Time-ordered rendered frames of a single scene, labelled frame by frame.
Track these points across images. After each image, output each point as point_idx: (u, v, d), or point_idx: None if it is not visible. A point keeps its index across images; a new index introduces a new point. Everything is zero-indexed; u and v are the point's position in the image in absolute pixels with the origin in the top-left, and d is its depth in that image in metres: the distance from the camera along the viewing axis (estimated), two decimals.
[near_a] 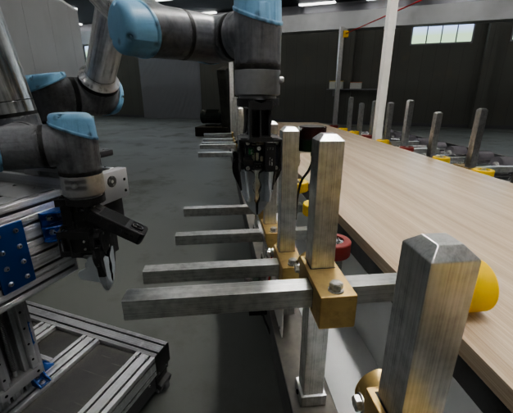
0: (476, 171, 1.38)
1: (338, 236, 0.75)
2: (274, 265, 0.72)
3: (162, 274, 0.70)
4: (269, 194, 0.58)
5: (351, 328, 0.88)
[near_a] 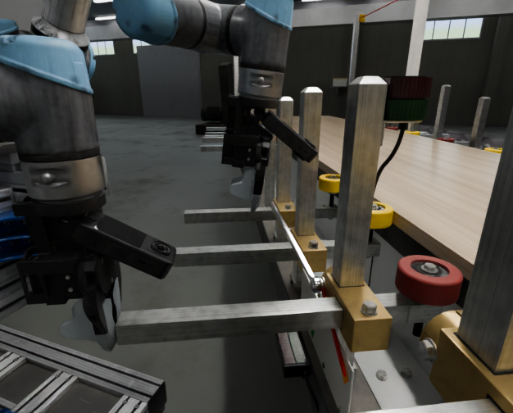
0: None
1: (436, 261, 0.47)
2: (335, 311, 0.44)
3: (149, 330, 0.41)
4: (231, 187, 0.61)
5: (432, 392, 0.60)
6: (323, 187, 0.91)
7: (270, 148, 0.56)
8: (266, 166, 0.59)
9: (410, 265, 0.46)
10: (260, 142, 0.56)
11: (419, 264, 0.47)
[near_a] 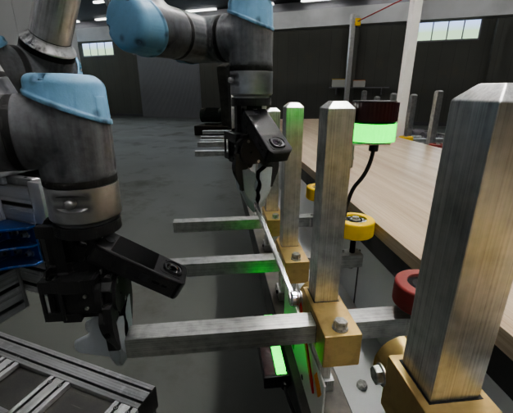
0: None
1: None
2: None
3: (157, 343, 0.43)
4: (237, 181, 0.66)
5: None
6: (310, 196, 0.92)
7: (242, 144, 0.58)
8: (247, 163, 0.60)
9: (406, 280, 0.47)
10: (240, 138, 0.59)
11: (415, 279, 0.48)
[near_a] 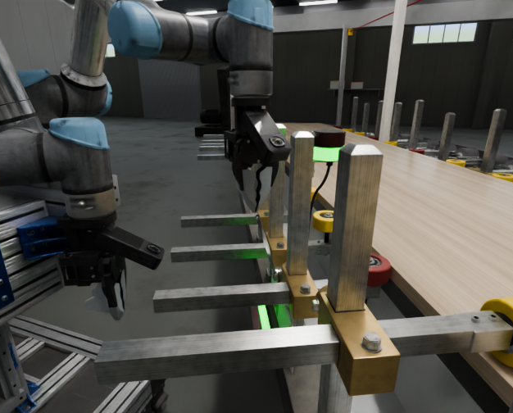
0: (497, 177, 1.28)
1: (375, 256, 0.66)
2: None
3: (176, 302, 0.61)
4: (237, 181, 0.66)
5: None
6: None
7: (242, 144, 0.58)
8: (247, 163, 0.60)
9: None
10: (240, 138, 0.59)
11: None
